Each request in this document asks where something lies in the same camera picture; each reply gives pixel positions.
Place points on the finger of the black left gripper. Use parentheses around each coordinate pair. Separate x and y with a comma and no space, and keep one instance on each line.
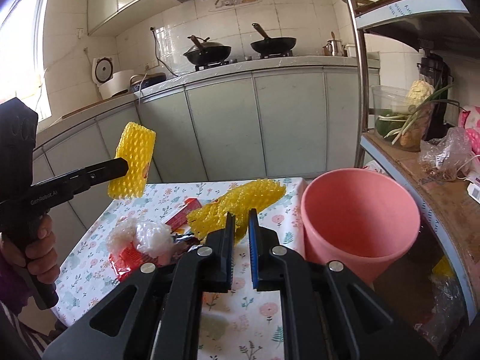
(106,171)

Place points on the green scallions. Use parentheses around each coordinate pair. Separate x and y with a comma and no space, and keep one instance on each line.
(443,102)

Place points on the pink polka dot cloth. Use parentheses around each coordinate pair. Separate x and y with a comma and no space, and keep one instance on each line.
(469,120)

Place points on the yellow foam fruit net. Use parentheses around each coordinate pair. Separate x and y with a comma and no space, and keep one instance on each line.
(136,147)

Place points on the metal storage shelf rack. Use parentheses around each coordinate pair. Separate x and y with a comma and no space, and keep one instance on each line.
(446,206)

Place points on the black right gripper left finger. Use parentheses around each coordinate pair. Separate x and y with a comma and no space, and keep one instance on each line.
(208,269)

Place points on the grey kitchen cabinets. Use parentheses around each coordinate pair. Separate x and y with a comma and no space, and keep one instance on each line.
(294,122)

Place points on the red white medicine box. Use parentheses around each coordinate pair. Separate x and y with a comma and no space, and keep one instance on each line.
(179,217)

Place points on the yellow foam net on table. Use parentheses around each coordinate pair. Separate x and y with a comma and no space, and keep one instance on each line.
(256,194)

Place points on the person's left hand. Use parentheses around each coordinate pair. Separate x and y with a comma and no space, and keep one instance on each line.
(40,257)

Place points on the stainless steel pot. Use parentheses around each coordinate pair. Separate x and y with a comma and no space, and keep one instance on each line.
(333,47)

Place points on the white rice cooker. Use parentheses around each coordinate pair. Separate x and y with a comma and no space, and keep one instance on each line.
(110,83)

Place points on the white foam fruit net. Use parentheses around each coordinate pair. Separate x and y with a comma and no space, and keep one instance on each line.
(147,237)

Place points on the white cauliflower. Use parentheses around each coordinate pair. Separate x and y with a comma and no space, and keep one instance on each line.
(420,90)

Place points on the black wok with lid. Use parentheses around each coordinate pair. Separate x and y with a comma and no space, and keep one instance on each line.
(205,52)

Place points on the pink plastic trash bucket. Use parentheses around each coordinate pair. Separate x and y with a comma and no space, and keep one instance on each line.
(363,219)

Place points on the black wok with handle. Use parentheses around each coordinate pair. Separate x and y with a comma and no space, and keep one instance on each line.
(272,45)

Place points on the crumpled clear plastic bag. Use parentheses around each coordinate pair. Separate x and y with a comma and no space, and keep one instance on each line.
(446,158)

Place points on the floral bear tablecloth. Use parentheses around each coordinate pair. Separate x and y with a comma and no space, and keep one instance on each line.
(240,324)

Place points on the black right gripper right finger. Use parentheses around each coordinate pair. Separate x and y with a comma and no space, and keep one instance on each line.
(314,297)

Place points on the clear plastic vegetable container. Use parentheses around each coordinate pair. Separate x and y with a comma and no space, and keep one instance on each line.
(398,123)

